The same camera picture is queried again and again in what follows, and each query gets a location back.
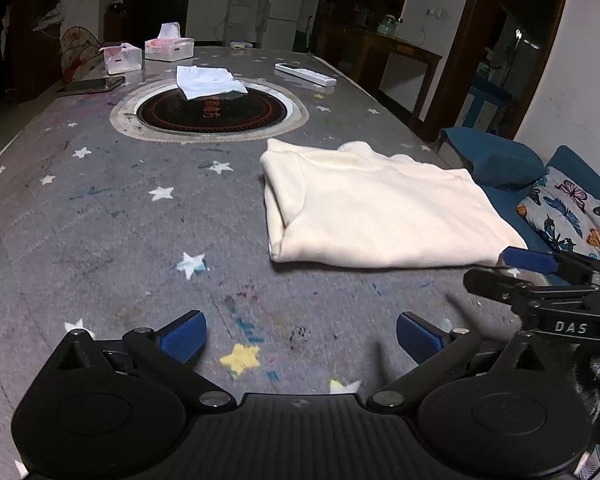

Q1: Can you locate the cream sweatshirt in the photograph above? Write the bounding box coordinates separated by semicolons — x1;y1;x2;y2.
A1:
260;139;527;269

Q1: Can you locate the right gloved hand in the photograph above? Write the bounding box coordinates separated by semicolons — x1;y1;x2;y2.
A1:
569;341;600;446

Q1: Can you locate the butterfly print pillow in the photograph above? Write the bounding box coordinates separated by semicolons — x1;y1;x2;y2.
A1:
516;166;600;260

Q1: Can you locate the blue sofa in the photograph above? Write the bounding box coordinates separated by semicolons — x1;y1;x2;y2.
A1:
439;127;600;252

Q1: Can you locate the round induction cooktop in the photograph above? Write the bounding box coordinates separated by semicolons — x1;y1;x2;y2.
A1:
109;79;310;144

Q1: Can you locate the white tissue paper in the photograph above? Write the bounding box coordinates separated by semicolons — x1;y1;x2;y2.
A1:
176;66;248;100

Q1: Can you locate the dark wooden side table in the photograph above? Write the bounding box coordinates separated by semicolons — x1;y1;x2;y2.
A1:
350;29;442;131

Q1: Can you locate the black smartphone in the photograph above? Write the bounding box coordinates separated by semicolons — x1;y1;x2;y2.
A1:
56;76;125;96

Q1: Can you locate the white remote control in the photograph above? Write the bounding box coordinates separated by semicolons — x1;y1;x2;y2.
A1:
274;63;337;88

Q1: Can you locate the small pink tissue pack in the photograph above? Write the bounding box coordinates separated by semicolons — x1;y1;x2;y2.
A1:
99;42;143;75

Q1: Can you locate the pink tissue box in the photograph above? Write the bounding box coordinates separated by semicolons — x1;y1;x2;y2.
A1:
144;22;195;62

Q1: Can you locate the small clear plastic box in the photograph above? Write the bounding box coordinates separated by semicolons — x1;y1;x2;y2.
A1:
230;41;252;51

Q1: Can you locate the electric fan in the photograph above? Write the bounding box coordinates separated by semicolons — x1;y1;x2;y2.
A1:
60;26;102;82

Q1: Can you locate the water dispenser with blue bottle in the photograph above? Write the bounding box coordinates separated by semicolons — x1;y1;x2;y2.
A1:
223;0;251;46

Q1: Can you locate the white refrigerator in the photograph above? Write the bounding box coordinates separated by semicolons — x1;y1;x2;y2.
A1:
258;0;303;51

